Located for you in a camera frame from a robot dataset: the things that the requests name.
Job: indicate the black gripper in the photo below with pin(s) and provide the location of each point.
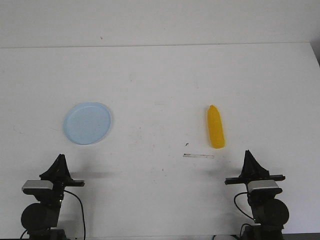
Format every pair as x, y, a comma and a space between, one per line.
250, 165
59, 183

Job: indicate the yellow corn cob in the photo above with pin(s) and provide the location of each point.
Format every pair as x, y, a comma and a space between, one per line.
215, 128

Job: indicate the light blue round plate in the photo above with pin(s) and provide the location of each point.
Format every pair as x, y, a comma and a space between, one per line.
87, 123

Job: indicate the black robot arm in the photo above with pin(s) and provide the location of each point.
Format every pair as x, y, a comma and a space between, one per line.
40, 219
269, 214

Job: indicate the thin clear tape strip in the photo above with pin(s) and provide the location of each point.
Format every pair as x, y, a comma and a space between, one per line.
204, 156

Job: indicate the small white object bottom edge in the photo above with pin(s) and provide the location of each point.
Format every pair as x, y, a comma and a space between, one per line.
224, 237

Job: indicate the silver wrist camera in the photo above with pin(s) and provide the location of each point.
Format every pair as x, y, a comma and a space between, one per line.
264, 186
32, 187

